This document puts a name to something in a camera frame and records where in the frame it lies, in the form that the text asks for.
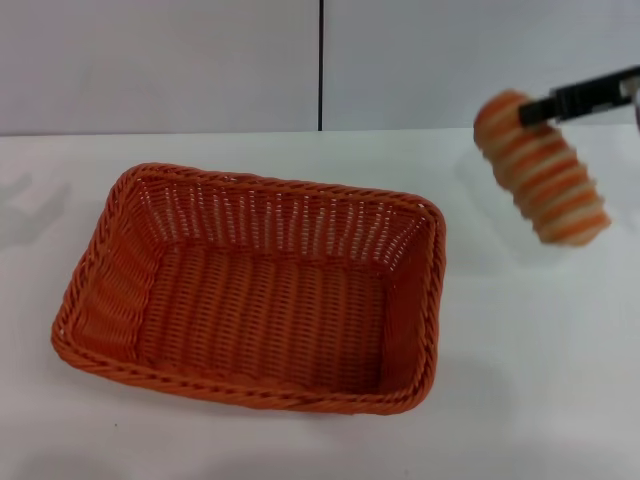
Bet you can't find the orange cream striped bread roll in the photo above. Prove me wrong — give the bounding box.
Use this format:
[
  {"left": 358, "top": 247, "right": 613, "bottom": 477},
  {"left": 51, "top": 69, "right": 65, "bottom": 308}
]
[{"left": 473, "top": 88, "right": 613, "bottom": 248}]

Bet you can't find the orange woven plastic basket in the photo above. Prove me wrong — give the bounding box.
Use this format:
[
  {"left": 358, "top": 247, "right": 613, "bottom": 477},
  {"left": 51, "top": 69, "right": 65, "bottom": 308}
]
[{"left": 50, "top": 161, "right": 447, "bottom": 417}]

